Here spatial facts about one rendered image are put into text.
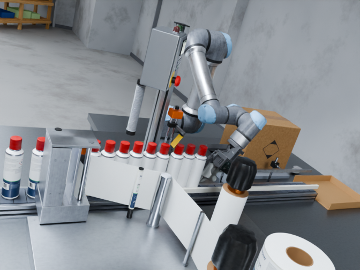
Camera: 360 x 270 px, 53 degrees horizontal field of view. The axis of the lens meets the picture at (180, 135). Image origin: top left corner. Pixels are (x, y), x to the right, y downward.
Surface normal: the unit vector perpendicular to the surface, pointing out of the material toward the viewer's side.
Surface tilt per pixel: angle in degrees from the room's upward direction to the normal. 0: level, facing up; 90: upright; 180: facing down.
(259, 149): 90
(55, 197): 90
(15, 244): 0
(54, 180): 90
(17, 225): 0
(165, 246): 0
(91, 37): 90
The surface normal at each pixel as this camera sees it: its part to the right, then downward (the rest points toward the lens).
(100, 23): 0.42, 0.44
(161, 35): -0.14, 0.32
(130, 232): 0.26, -0.90
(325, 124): -0.87, -0.06
